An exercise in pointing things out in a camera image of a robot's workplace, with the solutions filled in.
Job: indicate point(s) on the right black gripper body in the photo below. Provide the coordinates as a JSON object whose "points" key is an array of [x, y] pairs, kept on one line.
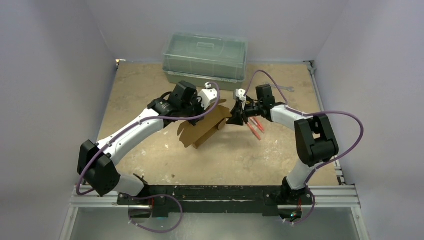
{"points": [[240, 110]]}

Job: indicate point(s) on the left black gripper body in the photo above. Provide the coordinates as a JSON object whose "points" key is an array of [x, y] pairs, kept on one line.
{"points": [[193, 109]]}

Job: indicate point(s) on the red pen with label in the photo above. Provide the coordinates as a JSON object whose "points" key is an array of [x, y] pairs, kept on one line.
{"points": [[253, 130]]}

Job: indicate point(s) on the brown cardboard box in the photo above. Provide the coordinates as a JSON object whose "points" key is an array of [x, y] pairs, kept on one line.
{"points": [[197, 135]]}

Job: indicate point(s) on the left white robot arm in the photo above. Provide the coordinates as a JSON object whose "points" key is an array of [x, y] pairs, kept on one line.
{"points": [[97, 161]]}

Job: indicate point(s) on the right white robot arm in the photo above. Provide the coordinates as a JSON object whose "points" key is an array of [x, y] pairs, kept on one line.
{"points": [[314, 137]]}

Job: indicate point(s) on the green plastic storage box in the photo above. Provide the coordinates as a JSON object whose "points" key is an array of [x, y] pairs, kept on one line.
{"points": [[202, 58]]}

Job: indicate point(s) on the silver wrench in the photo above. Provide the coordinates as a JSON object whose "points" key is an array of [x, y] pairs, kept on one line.
{"points": [[285, 88]]}

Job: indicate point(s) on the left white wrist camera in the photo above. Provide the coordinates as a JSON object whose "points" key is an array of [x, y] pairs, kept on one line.
{"points": [[209, 95]]}

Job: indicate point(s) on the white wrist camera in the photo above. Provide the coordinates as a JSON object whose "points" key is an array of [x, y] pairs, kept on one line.
{"points": [[209, 95], [240, 95]]}

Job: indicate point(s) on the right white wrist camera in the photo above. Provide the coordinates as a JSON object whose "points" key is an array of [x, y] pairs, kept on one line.
{"points": [[240, 95]]}

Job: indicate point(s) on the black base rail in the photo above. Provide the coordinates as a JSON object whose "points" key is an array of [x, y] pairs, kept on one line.
{"points": [[267, 200]]}

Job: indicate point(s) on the aluminium frame rail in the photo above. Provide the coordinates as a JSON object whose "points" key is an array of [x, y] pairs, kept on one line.
{"points": [[336, 215]]}

